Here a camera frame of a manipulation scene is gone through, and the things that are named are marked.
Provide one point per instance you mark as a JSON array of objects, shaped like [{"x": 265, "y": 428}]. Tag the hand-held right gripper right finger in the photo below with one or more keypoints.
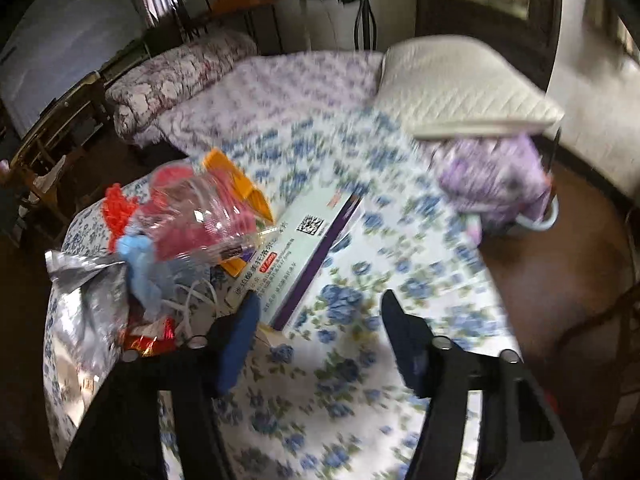
[{"x": 400, "y": 340}]

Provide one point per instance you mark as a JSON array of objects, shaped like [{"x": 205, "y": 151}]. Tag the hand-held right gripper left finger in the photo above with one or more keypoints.
[{"x": 237, "y": 345}]

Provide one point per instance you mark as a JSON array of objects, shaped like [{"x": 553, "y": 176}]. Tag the white medicine box purple stripe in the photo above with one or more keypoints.
[{"x": 295, "y": 260}]

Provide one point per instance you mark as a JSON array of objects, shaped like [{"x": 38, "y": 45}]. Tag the clear bag with red items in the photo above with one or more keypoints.
[{"x": 200, "y": 220}]

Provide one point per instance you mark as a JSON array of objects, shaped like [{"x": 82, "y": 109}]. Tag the pale blue plastic wrapper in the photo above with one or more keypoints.
[{"x": 137, "y": 252}]

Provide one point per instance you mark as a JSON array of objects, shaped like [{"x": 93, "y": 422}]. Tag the silver foil bag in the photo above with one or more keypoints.
[{"x": 85, "y": 310}]

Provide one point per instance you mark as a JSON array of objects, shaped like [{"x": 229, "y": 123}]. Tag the blue floral bed sheet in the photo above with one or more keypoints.
[{"x": 350, "y": 360}]

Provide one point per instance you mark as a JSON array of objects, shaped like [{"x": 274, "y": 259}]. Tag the red foil wrapper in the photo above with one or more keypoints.
[{"x": 150, "y": 340}]

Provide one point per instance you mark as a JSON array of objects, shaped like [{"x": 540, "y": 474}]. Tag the orange packet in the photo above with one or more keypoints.
[{"x": 235, "y": 175}]

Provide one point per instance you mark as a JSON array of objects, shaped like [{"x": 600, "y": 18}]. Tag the pale green plastic basin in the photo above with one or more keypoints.
[{"x": 537, "y": 225}]

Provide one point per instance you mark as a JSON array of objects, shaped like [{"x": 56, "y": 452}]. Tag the red plastic piece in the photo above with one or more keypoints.
[{"x": 117, "y": 210}]

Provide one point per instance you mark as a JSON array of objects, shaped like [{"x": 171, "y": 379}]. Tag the purple floral pillow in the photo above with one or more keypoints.
[{"x": 490, "y": 175}]

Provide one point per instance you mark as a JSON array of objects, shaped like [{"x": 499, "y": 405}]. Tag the white quilted pillow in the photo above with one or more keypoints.
[{"x": 460, "y": 85}]

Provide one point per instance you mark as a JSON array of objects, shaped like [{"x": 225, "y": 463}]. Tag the rolled purple floral quilt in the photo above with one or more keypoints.
[{"x": 165, "y": 85}]

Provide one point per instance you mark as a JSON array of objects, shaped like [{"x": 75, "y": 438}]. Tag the slatted wooden chair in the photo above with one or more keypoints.
[{"x": 65, "y": 110}]

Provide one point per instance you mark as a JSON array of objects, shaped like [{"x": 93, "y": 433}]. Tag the dark wooden cabinet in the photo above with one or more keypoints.
[{"x": 432, "y": 20}]

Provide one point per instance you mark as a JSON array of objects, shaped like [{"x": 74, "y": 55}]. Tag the white ribbed panel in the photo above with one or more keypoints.
[{"x": 320, "y": 25}]

